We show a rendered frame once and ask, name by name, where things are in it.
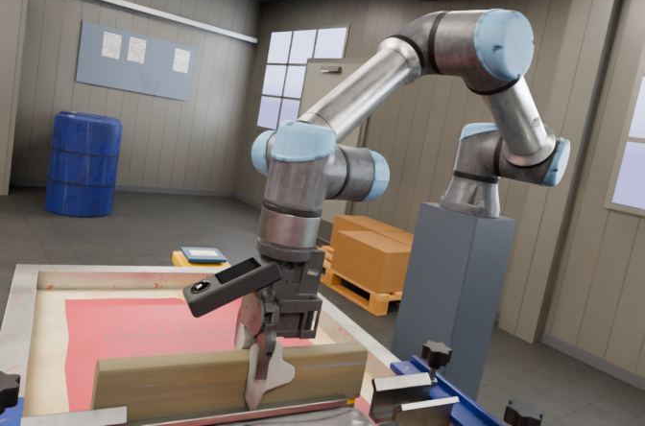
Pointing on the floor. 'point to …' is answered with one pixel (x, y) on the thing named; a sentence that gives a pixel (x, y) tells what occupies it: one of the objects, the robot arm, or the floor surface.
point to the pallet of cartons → (368, 260)
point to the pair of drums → (83, 164)
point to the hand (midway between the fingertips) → (242, 390)
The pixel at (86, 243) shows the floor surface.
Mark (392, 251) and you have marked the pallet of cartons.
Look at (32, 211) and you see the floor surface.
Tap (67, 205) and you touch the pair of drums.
